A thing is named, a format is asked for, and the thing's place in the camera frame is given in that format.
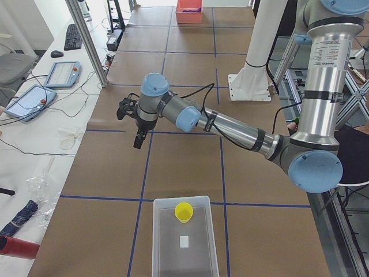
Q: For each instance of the far blue teach pendant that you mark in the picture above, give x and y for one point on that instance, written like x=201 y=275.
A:
x=63 y=75

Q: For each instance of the folded navy umbrella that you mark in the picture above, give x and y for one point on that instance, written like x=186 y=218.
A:
x=20 y=219

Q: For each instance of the translucent white plastic bin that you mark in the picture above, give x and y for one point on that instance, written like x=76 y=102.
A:
x=183 y=249

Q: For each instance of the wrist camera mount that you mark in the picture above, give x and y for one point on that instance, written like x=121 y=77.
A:
x=128 y=106

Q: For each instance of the red water bottle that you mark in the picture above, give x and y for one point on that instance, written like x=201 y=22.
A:
x=15 y=247

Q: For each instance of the pink plastic bin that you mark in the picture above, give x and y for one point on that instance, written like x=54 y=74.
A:
x=188 y=18

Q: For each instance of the near blue teach pendant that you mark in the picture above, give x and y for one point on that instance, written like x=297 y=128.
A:
x=28 y=106

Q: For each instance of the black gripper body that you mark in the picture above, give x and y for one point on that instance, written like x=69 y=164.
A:
x=143 y=125

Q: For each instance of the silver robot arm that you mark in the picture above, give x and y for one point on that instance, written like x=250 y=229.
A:
x=311 y=157

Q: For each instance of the crumpled white tissue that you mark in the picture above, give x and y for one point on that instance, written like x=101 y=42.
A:
x=68 y=137

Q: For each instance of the black mini computer box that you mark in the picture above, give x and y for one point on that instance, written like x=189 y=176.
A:
x=114 y=40

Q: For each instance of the black keyboard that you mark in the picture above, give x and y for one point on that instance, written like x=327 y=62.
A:
x=73 y=39

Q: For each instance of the aluminium frame post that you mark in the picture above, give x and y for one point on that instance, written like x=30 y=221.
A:
x=81 y=25

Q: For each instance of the black computer mouse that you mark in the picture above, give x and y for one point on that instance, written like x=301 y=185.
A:
x=56 y=54

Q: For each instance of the purple microfiber cloth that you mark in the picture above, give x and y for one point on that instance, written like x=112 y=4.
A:
x=198 y=10

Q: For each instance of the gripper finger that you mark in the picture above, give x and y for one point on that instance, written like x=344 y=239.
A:
x=139 y=140

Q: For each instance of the blue teach pendant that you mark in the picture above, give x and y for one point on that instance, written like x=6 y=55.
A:
x=63 y=75
x=28 y=106

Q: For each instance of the grey office chair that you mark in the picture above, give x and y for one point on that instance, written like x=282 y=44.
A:
x=14 y=70

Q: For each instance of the yellow plastic cup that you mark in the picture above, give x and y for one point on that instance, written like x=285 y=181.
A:
x=184 y=212

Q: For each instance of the crumpled clear plastic wrap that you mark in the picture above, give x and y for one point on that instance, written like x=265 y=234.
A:
x=43 y=193

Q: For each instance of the white camera mast stand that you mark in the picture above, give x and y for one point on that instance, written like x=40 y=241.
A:
x=251 y=83

